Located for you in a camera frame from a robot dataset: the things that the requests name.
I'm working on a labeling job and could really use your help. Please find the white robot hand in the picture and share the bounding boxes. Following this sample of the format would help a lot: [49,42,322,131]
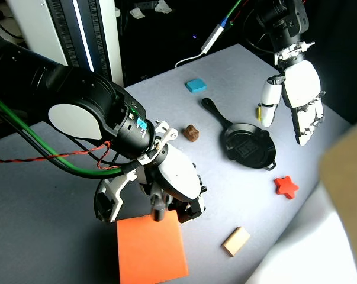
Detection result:
[138,143,209,224]
[259,60,326,147]

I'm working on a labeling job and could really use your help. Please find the white column with light strip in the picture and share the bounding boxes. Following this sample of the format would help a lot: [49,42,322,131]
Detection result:
[5,0,125,87]

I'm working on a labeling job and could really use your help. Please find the red star block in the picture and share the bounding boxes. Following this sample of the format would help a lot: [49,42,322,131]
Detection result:
[273,175,300,200]

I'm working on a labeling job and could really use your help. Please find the grey table cloth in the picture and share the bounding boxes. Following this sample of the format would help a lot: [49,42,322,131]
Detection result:
[0,43,353,284]

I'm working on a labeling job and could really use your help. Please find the white adapter with cable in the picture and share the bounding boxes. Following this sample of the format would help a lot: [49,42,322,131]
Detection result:
[175,24,226,69]

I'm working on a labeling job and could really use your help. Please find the black frying pan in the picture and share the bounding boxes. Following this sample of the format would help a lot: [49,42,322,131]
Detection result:
[200,97,278,172]

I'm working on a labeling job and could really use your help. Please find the orange cube block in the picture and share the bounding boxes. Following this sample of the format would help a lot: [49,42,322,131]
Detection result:
[116,209,190,284]

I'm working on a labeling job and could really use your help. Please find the brown cardboard sheet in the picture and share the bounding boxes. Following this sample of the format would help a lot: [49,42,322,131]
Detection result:
[319,113,357,284]

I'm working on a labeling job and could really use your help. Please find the red black twisted cable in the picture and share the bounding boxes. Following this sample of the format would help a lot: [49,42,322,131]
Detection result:
[0,140,112,172]

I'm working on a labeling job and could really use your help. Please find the tan wooden rectangular block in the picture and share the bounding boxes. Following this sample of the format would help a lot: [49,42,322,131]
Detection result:
[221,226,252,258]

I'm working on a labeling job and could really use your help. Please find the blue rounded block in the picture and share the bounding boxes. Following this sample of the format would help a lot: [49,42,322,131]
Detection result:
[185,78,208,94]

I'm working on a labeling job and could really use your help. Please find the white backdrop sheet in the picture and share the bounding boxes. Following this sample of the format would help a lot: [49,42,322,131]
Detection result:
[245,179,357,284]

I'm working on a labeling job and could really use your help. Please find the white crumpled paper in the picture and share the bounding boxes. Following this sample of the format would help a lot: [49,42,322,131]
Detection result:
[153,0,173,14]
[128,7,146,20]

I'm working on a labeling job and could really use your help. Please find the brown meat chunk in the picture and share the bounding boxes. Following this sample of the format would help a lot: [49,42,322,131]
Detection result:
[182,124,201,143]

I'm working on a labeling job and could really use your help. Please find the green cable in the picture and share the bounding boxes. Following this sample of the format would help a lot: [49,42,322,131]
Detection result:
[0,95,126,180]

